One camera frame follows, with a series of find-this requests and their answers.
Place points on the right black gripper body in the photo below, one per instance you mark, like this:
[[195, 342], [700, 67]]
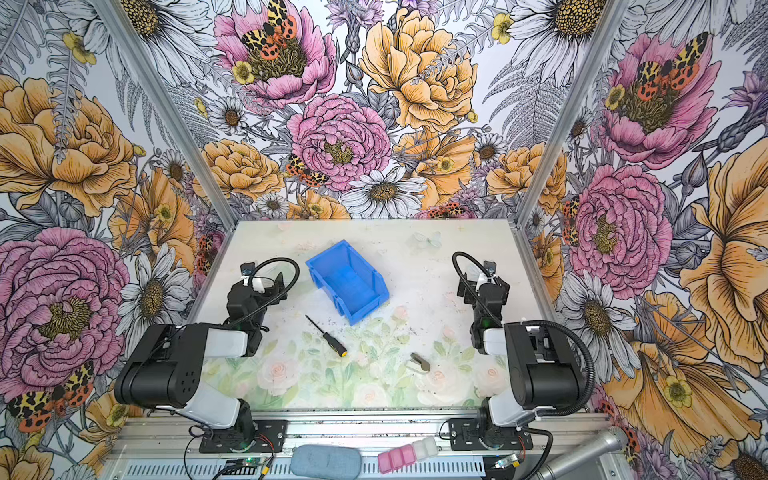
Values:
[[486, 294]]

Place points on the black yellow screwdriver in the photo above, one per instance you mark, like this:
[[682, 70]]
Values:
[[334, 343]]

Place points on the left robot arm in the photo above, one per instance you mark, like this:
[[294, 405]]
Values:
[[164, 370]]

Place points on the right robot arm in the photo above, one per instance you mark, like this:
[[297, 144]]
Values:
[[550, 369]]

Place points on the blue plastic bin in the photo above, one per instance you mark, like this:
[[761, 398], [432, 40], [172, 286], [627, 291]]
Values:
[[353, 285]]

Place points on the small olive metal clip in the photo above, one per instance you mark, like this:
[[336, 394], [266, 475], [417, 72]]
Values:
[[417, 364]]

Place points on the small green circuit board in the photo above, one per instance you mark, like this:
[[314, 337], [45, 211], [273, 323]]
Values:
[[258, 466]]

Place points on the blue-grey eraser sponge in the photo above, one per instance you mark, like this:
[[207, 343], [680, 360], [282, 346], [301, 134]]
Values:
[[326, 462]]

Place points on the silver metal cylinder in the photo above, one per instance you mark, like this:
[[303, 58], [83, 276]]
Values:
[[607, 441]]

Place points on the pink white block pieces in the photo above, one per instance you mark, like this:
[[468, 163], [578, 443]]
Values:
[[398, 458]]

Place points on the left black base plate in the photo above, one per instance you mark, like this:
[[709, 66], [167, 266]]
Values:
[[268, 437]]

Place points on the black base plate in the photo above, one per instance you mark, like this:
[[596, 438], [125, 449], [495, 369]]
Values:
[[268, 437], [469, 434]]

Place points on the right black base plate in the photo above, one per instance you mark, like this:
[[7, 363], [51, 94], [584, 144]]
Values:
[[469, 434]]

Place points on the aluminium front rail frame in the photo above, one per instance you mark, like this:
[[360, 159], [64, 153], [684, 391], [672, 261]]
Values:
[[161, 447]]

